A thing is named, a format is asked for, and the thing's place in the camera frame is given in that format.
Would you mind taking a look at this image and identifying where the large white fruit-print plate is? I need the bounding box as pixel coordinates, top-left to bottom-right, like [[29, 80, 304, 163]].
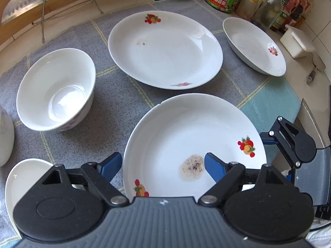
[[108, 12, 223, 90], [123, 93, 267, 198]]

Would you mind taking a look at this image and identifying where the small metal scraper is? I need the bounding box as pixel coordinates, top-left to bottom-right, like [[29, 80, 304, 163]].
[[306, 53, 327, 86]]

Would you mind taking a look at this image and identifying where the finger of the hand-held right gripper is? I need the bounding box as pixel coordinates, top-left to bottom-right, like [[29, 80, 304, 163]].
[[259, 116, 302, 169]]

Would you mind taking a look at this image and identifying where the seasoning bottle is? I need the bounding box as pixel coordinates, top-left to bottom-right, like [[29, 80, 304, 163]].
[[297, 0, 315, 29]]

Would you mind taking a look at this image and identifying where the small white dish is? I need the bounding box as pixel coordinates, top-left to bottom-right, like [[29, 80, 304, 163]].
[[5, 158, 83, 238]]

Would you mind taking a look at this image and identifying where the red cap oil bottle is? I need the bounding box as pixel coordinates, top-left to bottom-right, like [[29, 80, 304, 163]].
[[270, 0, 294, 33]]

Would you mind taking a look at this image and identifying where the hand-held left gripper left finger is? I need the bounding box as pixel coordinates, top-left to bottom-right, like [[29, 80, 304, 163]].
[[41, 152, 130, 207]]

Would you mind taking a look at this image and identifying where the yellow lid jar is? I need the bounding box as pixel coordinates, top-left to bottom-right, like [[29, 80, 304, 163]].
[[235, 0, 263, 21]]

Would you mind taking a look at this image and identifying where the white ceramic bowl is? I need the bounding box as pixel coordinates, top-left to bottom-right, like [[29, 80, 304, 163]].
[[0, 105, 15, 167], [16, 48, 96, 132]]

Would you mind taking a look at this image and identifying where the metal wire rack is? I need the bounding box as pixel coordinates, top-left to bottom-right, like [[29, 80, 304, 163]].
[[32, 0, 105, 44]]

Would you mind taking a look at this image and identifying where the steel cleaver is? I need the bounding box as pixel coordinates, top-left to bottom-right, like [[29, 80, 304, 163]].
[[1, 0, 86, 26]]

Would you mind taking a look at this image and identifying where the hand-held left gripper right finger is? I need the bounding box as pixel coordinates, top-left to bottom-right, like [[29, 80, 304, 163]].
[[198, 152, 300, 207]]

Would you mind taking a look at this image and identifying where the grey checked towel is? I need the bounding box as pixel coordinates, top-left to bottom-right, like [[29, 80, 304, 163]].
[[0, 0, 302, 248]]

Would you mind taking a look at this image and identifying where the white plastic container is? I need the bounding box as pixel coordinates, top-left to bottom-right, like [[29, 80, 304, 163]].
[[279, 24, 317, 59]]

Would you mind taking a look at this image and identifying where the clear glass bottle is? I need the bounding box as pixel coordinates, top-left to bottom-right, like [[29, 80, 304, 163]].
[[250, 0, 284, 32]]

